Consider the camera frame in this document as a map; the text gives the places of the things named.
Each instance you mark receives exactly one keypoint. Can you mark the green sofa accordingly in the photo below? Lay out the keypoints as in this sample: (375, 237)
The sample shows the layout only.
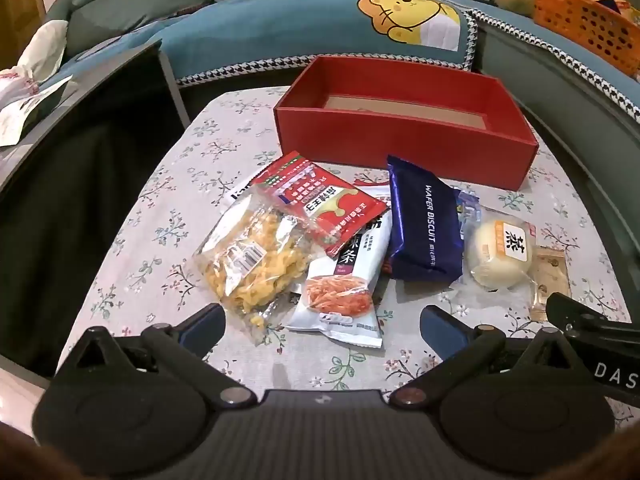
(125, 15)

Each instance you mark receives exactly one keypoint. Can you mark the red cardboard box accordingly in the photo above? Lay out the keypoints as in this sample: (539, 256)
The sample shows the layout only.
(400, 140)

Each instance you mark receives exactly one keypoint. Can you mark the white cloth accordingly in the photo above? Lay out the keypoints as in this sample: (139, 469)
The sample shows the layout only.
(42, 50)

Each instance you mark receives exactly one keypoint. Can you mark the dark side table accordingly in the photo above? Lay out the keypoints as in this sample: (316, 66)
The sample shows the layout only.
(100, 90)

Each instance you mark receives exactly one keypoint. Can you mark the blue sausage packet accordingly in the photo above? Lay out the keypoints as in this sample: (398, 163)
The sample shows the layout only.
(470, 210)

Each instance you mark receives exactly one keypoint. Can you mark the orange plastic basket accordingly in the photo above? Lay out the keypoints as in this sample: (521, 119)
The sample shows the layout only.
(575, 25)

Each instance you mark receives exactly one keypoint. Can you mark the white paper packet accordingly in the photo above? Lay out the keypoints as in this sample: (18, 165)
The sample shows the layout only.
(25, 115)

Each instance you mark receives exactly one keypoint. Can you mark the round bun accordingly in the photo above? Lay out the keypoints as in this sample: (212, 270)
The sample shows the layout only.
(495, 255)

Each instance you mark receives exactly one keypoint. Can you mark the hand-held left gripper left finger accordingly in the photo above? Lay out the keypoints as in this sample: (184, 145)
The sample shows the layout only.
(205, 327)

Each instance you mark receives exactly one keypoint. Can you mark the dark blue wafer biscuit packet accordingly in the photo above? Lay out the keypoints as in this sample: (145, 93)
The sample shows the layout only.
(425, 220)

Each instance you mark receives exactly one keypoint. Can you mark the clear bag of yellow crisps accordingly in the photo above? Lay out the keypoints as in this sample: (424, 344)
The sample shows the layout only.
(250, 265)

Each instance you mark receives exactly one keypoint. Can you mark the clear brown cookie packet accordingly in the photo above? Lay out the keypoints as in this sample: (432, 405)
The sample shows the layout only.
(550, 275)

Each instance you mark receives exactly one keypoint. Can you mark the red and white plastic bag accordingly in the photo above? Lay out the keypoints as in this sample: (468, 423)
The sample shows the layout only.
(15, 82)

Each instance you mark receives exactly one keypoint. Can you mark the blue lion print sofa cover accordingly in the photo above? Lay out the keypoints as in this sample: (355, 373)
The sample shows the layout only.
(275, 25)

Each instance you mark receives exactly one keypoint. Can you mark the red snack packet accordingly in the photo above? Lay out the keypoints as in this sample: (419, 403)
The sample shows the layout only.
(320, 200)

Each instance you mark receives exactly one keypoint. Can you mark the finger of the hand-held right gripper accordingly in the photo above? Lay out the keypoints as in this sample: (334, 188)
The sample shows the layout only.
(570, 312)

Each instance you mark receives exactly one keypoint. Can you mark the wooden cabinet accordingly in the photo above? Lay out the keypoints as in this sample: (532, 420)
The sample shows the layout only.
(22, 10)

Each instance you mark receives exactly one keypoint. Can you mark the white snack packet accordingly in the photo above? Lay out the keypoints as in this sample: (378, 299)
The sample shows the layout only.
(237, 194)

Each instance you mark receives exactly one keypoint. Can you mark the blue houndstooth-trimmed sofa cover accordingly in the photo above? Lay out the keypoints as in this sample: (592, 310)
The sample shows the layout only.
(510, 25)

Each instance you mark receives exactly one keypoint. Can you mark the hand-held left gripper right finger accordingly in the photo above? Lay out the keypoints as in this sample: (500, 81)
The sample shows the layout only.
(445, 330)

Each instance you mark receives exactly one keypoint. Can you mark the white spicy strips packet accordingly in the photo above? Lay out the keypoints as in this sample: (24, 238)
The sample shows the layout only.
(340, 295)

